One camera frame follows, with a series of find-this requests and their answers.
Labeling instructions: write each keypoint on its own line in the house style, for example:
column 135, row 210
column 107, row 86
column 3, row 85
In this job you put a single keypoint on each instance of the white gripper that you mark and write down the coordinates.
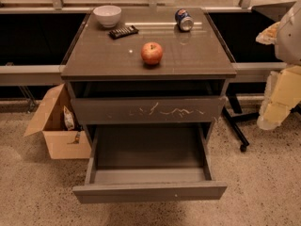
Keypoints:
column 290, row 38

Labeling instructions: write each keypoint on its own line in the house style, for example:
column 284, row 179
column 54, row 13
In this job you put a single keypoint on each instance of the red apple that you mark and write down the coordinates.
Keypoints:
column 151, row 53

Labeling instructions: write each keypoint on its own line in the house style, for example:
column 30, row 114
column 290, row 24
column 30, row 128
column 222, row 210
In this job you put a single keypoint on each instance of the grey drawer cabinet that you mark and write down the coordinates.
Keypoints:
column 146, row 71

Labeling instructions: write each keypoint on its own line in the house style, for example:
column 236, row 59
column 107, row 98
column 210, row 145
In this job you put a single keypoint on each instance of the open grey lower drawer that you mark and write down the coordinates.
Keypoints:
column 149, row 163

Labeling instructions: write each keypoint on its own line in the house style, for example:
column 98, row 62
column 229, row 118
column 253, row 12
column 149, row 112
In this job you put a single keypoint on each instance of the scratched grey upper drawer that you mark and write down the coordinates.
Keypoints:
column 147, row 110

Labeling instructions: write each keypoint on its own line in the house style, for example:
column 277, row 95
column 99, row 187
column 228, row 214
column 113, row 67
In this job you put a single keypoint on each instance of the black rolling stand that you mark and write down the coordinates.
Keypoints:
column 241, row 113

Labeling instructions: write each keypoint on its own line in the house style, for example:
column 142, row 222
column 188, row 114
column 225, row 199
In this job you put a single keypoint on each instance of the blue soda can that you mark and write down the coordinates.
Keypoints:
column 183, row 19

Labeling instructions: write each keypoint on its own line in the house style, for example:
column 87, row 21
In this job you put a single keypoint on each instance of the black chocolate bar wrapper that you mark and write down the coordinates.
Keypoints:
column 123, row 32

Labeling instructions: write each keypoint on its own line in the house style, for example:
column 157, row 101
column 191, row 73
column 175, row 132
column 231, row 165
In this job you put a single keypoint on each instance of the white ceramic bowl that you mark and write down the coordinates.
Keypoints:
column 107, row 16

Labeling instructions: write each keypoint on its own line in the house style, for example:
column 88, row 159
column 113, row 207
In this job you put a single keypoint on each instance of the white snack bag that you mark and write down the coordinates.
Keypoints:
column 68, row 119

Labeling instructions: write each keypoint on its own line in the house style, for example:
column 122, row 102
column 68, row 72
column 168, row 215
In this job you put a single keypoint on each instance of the open cardboard box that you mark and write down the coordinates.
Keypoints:
column 49, row 120

